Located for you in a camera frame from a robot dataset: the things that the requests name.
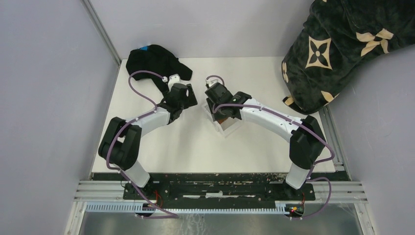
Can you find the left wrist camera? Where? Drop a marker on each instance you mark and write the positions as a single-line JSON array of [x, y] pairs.
[[175, 78]]

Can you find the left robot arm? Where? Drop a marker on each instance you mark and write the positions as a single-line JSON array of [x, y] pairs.
[[121, 140]]

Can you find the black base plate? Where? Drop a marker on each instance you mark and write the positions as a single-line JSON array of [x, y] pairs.
[[214, 190]]

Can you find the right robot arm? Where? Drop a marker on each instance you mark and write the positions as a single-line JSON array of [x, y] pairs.
[[304, 135]]

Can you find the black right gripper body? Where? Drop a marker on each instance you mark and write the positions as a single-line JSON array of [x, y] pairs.
[[219, 114]]

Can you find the black cloth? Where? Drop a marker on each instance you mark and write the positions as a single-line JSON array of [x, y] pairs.
[[157, 59]]

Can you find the brown leather card holder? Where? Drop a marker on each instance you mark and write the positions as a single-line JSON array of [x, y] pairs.
[[223, 122]]

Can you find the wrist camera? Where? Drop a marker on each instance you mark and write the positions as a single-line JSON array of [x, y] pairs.
[[210, 84], [175, 78]]

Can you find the black patterned blanket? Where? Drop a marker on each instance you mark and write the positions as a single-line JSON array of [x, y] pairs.
[[338, 37]]

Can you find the aluminium rail frame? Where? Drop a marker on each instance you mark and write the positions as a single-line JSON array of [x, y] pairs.
[[331, 204]]

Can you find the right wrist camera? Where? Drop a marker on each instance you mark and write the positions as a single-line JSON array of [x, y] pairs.
[[210, 84]]

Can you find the clear acrylic card box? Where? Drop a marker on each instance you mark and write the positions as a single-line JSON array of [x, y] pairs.
[[227, 128]]

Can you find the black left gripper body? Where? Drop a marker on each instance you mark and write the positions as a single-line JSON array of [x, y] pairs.
[[190, 100]]

